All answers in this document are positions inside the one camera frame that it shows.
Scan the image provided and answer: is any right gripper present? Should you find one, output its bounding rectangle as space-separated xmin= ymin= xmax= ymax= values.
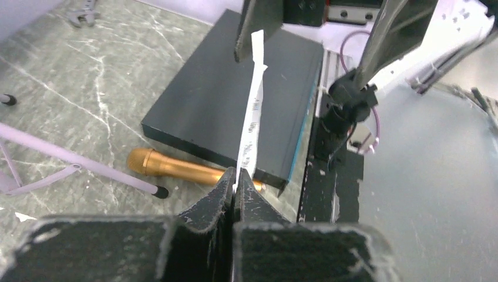
xmin=234 ymin=0 xmax=438 ymax=89

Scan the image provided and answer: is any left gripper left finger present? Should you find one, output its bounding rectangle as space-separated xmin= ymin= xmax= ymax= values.
xmin=1 ymin=168 xmax=236 ymax=281

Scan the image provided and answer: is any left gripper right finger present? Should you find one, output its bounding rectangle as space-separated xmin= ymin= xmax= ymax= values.
xmin=232 ymin=169 xmax=399 ymax=281

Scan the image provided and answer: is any sheet music page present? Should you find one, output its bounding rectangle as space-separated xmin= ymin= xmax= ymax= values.
xmin=237 ymin=30 xmax=267 ymax=176

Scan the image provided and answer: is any lilac music stand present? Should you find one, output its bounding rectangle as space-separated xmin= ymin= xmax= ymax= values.
xmin=0 ymin=93 xmax=170 ymax=200

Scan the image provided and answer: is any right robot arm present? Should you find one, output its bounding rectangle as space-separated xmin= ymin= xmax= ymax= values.
xmin=234 ymin=1 xmax=497 ymax=159

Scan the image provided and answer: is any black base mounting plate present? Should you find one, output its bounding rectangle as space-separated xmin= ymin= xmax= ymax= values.
xmin=297 ymin=117 xmax=364 ymax=223

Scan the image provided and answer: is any gold microphone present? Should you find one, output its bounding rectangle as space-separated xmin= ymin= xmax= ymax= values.
xmin=127 ymin=147 xmax=266 ymax=192

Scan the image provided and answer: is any dark blue flat box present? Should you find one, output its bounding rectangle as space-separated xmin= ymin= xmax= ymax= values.
xmin=142 ymin=10 xmax=324 ymax=189

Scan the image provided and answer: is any aluminium frame rail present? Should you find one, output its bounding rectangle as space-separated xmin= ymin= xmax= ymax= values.
xmin=314 ymin=49 xmax=346 ymax=117

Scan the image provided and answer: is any orange handled adjustable wrench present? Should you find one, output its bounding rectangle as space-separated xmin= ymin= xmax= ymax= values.
xmin=66 ymin=0 xmax=100 ymax=28

